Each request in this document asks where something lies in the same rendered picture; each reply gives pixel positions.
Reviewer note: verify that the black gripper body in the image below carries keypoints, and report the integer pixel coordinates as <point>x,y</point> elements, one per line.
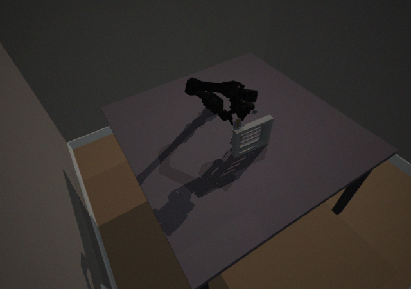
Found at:
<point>224,115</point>

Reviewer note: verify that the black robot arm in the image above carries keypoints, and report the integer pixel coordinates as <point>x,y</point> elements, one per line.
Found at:
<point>228,89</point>

